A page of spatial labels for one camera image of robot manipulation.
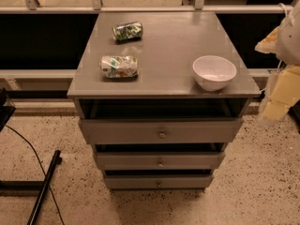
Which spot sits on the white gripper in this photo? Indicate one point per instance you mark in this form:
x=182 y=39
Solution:
x=289 y=41

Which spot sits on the grey bottom drawer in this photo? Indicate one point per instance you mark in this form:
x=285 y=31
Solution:
x=157 y=181

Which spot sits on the grey drawer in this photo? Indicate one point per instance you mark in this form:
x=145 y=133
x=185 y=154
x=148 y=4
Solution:
x=157 y=181
x=133 y=161
x=158 y=131

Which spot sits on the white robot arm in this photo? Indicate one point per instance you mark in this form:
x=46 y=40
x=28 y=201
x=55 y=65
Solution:
x=288 y=43

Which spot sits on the grey drawer cabinet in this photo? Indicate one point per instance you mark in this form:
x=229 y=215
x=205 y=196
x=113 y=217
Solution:
x=165 y=88

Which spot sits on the grey top drawer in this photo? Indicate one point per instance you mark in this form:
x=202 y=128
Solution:
x=158 y=131

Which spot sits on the grey middle drawer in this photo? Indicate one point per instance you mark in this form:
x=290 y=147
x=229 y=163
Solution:
x=133 y=161

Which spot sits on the white bowl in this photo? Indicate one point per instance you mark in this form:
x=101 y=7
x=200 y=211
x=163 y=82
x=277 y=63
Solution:
x=212 y=72

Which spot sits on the dark green crushed can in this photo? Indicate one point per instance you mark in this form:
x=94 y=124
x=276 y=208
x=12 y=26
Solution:
x=127 y=31

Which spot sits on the white green crushed can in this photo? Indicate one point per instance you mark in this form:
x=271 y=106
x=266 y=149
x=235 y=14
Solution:
x=117 y=67

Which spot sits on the black stand base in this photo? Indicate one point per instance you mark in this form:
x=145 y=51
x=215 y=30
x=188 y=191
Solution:
x=38 y=189

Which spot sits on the black device at left edge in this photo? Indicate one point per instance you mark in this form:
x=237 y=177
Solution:
x=6 y=108

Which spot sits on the metal railing frame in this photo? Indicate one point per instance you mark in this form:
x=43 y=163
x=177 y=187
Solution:
x=93 y=2

